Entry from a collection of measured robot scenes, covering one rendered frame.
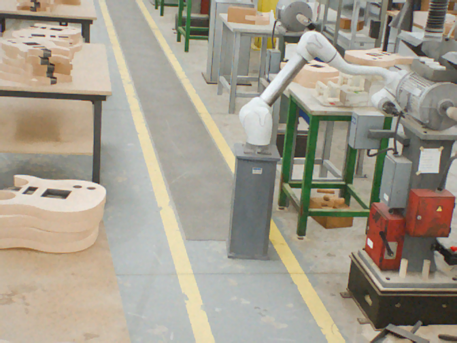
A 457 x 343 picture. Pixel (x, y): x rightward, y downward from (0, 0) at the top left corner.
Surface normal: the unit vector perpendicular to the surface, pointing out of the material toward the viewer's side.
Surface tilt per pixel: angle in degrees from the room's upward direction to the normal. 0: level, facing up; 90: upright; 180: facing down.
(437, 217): 90
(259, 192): 90
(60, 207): 0
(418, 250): 90
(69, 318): 0
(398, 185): 90
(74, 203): 0
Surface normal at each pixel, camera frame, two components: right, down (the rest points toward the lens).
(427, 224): 0.18, 0.33
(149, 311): 0.08, -0.94
